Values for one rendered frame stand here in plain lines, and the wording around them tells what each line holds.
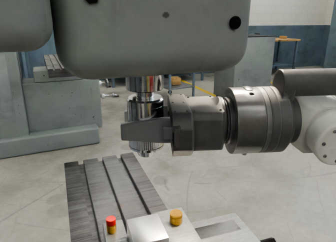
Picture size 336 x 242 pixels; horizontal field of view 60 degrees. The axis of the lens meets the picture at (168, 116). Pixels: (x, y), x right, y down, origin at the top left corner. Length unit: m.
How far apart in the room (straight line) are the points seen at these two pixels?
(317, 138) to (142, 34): 0.24
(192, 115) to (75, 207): 0.52
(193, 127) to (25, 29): 0.19
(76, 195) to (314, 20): 9.45
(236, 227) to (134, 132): 0.32
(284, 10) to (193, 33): 8.87
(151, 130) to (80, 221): 0.43
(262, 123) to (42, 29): 0.25
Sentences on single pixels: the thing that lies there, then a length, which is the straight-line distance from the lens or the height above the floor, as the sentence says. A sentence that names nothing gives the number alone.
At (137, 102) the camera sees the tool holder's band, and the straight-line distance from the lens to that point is 0.35.
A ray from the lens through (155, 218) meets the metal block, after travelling 0.50.
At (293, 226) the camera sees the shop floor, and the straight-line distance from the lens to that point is 2.33.
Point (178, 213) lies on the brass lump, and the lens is 0.53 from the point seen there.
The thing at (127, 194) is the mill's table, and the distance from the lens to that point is 0.81.
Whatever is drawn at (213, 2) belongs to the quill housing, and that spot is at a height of 1.38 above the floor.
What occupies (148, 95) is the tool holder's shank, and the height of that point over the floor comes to 1.27.
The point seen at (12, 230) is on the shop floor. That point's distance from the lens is 2.38.
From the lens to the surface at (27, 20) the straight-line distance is 0.23.
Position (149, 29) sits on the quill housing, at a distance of 0.26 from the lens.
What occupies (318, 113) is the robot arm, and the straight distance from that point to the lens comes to 0.39.
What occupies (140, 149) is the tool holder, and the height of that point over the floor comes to 1.21.
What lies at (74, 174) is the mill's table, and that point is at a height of 0.92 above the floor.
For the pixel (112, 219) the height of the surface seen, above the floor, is 1.05.
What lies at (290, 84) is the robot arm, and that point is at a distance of 0.38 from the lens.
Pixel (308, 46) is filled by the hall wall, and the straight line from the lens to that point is 9.88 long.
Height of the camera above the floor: 1.36
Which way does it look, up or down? 18 degrees down
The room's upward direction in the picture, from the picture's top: straight up
